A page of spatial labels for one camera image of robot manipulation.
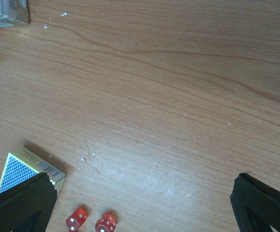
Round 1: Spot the red die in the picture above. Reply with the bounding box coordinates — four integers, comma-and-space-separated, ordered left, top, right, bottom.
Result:
66, 205, 88, 232
95, 213, 116, 232

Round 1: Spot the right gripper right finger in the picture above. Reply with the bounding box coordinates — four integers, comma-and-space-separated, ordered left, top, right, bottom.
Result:
230, 173, 280, 232

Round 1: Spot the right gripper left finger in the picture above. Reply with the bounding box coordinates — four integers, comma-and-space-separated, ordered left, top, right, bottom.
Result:
0, 172, 57, 232

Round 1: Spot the aluminium poker case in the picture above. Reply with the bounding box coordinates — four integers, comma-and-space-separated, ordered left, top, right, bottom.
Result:
0, 0, 29, 27

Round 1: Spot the blue playing card box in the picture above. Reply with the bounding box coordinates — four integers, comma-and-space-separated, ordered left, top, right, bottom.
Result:
0, 147, 67, 193

